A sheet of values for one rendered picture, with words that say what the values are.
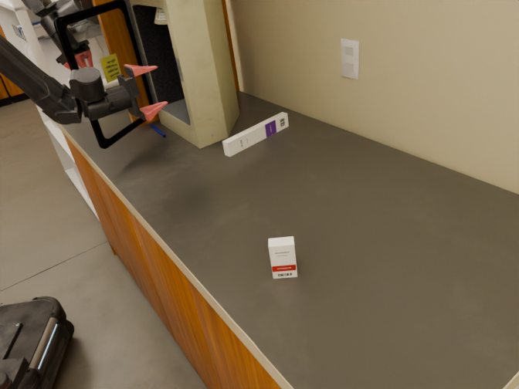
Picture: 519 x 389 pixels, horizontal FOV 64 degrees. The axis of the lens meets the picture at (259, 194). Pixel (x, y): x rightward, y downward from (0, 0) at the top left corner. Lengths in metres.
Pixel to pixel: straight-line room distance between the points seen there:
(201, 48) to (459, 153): 0.78
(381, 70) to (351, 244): 0.56
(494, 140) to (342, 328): 0.61
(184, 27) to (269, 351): 0.91
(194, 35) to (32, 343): 1.37
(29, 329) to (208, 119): 1.21
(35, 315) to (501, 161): 1.86
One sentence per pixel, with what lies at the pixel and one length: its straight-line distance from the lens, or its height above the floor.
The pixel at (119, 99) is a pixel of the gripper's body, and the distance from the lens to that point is 1.11.
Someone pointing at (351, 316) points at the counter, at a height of 0.94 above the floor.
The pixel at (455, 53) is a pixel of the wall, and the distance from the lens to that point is 1.13.
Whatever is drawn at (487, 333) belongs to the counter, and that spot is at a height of 0.94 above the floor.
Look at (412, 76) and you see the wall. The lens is 1.21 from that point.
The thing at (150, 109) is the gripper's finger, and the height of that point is 1.15.
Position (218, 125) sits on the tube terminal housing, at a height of 1.00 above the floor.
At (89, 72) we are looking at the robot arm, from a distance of 1.07.
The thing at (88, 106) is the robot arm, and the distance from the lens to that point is 1.10.
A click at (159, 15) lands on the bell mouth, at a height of 1.34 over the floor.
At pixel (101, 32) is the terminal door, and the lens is 1.45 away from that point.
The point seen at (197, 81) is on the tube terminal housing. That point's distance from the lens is 1.33.
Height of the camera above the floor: 1.53
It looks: 33 degrees down
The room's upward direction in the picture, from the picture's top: 9 degrees counter-clockwise
